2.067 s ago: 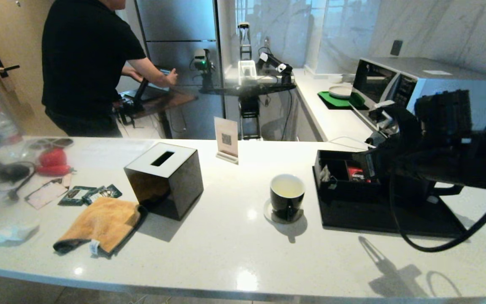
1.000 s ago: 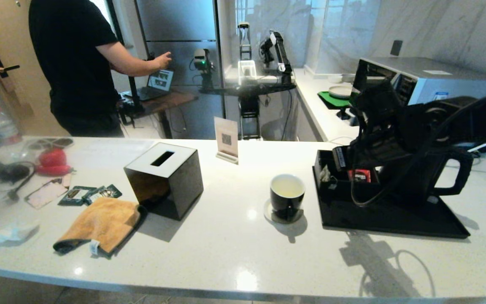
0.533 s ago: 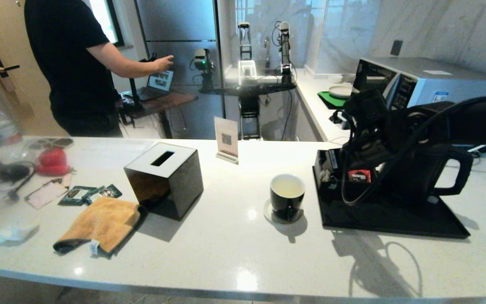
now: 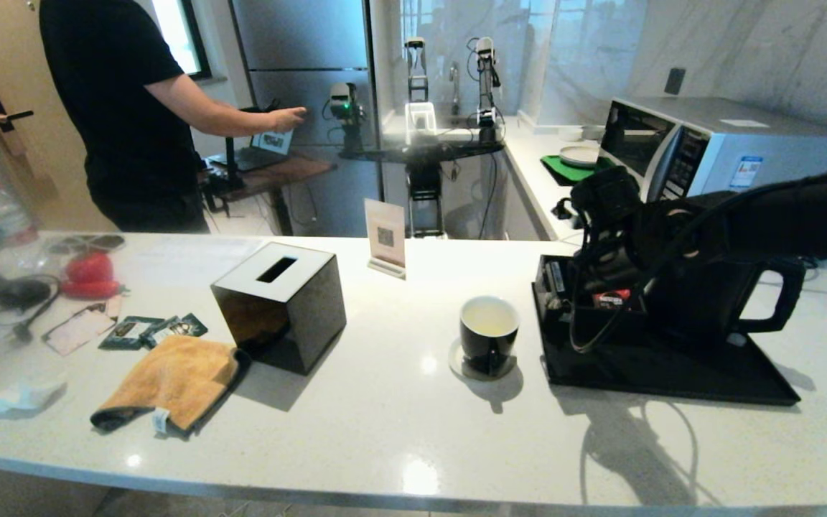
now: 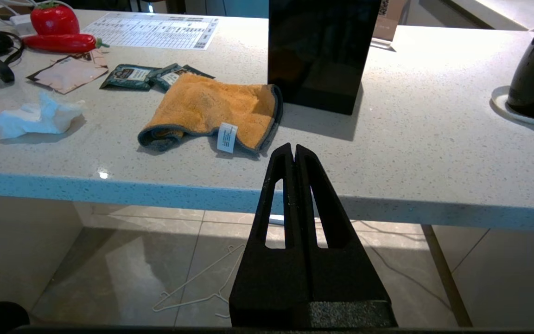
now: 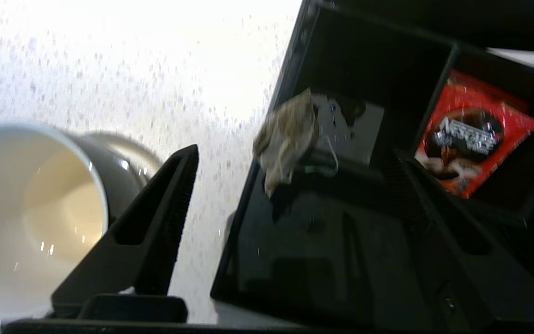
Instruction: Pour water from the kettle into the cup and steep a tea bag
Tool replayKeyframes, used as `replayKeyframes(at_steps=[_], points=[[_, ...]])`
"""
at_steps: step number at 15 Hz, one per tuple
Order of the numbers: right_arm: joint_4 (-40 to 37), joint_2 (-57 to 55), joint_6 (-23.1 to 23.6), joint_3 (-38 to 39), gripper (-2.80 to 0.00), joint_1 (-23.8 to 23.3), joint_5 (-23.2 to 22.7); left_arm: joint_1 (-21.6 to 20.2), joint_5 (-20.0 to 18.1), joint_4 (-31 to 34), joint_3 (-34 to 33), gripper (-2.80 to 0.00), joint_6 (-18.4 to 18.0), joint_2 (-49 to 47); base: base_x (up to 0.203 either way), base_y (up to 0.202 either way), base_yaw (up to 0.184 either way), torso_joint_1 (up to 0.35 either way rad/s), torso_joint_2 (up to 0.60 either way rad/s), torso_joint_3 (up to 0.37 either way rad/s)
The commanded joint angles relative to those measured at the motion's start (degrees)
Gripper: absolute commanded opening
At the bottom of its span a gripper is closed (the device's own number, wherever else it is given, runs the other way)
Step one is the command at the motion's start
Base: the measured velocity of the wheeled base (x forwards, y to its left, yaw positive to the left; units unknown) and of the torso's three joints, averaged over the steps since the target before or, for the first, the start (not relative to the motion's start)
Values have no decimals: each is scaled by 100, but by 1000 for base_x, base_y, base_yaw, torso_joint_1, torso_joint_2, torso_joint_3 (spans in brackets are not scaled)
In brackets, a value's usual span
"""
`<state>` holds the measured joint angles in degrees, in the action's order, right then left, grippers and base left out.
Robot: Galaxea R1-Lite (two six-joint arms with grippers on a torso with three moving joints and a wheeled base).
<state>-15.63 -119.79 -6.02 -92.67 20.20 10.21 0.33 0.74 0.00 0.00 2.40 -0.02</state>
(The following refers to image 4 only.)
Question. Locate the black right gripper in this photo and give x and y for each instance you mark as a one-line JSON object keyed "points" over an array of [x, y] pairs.
{"points": [[600, 262]]}

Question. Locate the black electric kettle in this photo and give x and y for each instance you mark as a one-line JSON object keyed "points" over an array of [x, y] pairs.
{"points": [[715, 309]]}

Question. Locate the dark green tea packet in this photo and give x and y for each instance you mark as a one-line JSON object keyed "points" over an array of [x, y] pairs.
{"points": [[185, 327], [126, 333]]}

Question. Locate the red coffee sachet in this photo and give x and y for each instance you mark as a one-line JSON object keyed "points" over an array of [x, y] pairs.
{"points": [[611, 299]]}

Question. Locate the black compartment sachet box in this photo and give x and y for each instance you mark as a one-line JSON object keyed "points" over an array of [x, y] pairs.
{"points": [[632, 327]]}

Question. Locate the grey kitchen base cabinet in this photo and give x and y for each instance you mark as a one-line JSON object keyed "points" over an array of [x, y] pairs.
{"points": [[528, 208]]}

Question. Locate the green mat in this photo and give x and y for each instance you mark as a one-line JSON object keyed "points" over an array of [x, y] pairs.
{"points": [[561, 171]]}

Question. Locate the white plate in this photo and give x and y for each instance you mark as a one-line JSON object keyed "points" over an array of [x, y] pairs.
{"points": [[578, 156]]}

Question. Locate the small white bowl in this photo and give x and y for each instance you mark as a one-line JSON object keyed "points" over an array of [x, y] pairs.
{"points": [[591, 131]]}

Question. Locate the black rectangular serving tray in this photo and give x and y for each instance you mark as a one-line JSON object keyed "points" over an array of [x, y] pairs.
{"points": [[672, 380]]}

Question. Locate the black mug white inside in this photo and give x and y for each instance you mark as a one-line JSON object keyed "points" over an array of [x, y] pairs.
{"points": [[489, 348]]}

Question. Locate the white round saucer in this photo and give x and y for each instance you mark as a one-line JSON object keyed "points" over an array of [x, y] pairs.
{"points": [[456, 363]]}

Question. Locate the silver microwave oven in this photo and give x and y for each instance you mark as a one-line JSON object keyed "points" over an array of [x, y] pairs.
{"points": [[779, 143]]}

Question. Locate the QR code table sign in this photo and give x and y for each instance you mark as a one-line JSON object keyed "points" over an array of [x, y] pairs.
{"points": [[385, 237]]}

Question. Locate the chrome faucet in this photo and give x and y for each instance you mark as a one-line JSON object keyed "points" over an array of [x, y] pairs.
{"points": [[454, 82]]}

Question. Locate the black cube tissue box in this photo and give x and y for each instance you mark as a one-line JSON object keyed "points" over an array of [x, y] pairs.
{"points": [[291, 316]]}

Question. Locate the brown wooden desk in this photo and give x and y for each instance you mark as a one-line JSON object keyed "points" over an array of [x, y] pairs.
{"points": [[291, 172]]}

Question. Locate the open laptop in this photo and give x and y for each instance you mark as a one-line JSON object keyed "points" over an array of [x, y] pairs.
{"points": [[270, 143]]}

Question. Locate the grey refrigerator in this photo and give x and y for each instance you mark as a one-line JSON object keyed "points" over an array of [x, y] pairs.
{"points": [[306, 43]]}

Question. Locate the orange microfibre cloth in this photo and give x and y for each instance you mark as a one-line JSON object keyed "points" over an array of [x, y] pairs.
{"points": [[176, 380]]}

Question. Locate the dark framed window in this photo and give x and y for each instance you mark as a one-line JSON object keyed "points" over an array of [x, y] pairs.
{"points": [[184, 39]]}

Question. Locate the person in black shirt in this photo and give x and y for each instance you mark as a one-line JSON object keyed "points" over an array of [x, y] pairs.
{"points": [[126, 108]]}

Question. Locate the red toy strawberry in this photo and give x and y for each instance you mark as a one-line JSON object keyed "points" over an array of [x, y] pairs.
{"points": [[90, 268]]}

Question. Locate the red toy chili pepper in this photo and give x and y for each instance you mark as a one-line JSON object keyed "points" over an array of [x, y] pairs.
{"points": [[90, 290]]}

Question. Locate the torn pink foil sachet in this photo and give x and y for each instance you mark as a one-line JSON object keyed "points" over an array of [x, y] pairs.
{"points": [[80, 330]]}

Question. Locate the black round power adapter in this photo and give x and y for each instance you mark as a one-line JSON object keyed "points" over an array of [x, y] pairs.
{"points": [[24, 294]]}

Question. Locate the crumpled white tissue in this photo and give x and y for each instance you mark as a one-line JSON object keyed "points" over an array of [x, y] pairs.
{"points": [[26, 395]]}

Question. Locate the clear bottle red cap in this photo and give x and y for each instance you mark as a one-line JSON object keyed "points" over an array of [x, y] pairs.
{"points": [[4, 219]]}

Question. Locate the right wrist camera housing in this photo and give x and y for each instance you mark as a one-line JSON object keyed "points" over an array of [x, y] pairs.
{"points": [[604, 190]]}

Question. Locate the black wall socket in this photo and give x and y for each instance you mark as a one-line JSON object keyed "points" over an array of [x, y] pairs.
{"points": [[675, 80]]}

